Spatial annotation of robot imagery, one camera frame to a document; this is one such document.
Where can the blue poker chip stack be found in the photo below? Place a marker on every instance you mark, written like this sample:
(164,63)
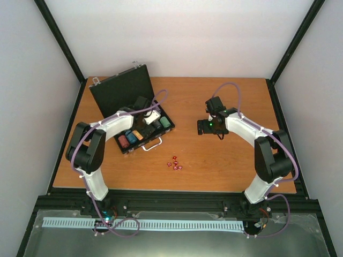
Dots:
(130,137)

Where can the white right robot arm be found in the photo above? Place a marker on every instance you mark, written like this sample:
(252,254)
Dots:
(273,156)

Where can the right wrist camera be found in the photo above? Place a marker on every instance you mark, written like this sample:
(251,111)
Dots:
(214,106)

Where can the red texas holdem card box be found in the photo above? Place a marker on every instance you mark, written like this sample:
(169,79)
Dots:
(138,135)

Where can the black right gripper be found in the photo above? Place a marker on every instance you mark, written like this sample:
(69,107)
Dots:
(206,130)

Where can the green poker chip stack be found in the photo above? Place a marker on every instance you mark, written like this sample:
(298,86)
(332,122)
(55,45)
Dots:
(165,122)

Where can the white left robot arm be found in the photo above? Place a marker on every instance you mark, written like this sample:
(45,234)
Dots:
(87,147)

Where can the black aluminium frame rail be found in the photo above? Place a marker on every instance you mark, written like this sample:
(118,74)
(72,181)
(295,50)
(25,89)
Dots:
(126,202)

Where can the dark grey poker chip stack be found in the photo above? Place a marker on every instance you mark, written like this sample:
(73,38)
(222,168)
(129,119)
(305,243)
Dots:
(157,125)

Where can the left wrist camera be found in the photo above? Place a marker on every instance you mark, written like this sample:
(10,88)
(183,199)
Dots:
(153,113)

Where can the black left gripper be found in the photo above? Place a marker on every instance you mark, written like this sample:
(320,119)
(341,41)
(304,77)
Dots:
(147,133)

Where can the white slotted cable duct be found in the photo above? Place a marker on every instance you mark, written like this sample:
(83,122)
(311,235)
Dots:
(143,225)

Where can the pink red poker chip stack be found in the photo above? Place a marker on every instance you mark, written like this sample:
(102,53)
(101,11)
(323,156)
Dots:
(123,141)

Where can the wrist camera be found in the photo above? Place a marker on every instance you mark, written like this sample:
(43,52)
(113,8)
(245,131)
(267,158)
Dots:
(214,106)
(153,113)

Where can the black poker set case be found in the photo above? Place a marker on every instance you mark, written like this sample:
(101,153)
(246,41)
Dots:
(120,92)

